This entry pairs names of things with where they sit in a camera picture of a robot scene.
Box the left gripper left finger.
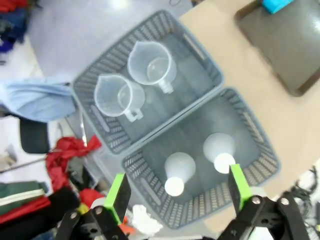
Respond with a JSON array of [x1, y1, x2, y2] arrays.
[[56, 172, 133, 240]]

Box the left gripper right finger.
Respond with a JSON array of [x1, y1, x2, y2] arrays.
[[217, 163, 311, 240]]

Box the white translucent conical flask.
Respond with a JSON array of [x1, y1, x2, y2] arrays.
[[202, 132, 237, 174], [163, 151, 197, 197]]

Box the clear plastic measuring cup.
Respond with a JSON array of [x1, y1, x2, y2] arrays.
[[126, 41, 176, 95], [94, 73, 146, 123]]

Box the white crumpled cloth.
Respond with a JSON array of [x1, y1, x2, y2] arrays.
[[130, 204, 164, 235]]

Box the grey plastic weave basket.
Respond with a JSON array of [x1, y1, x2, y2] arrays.
[[121, 87, 280, 230]]

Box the red garment pile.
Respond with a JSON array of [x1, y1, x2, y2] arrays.
[[45, 135, 103, 201]]

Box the dark green folded garment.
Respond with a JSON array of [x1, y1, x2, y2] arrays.
[[0, 181, 49, 209]]

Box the black chair seat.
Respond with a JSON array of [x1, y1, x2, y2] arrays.
[[19, 119, 52, 155]]

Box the grey basket with label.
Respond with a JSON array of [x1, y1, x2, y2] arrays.
[[71, 9, 224, 155]]

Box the light blue cloth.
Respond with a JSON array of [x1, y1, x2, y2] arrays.
[[0, 76, 78, 123]]

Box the dark brown serving tray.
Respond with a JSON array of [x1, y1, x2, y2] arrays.
[[234, 0, 320, 98]]

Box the blue test tube rack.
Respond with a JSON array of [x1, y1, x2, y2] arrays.
[[261, 0, 295, 15]]

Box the black cable bundle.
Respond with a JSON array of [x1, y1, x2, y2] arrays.
[[281, 164, 320, 240]]

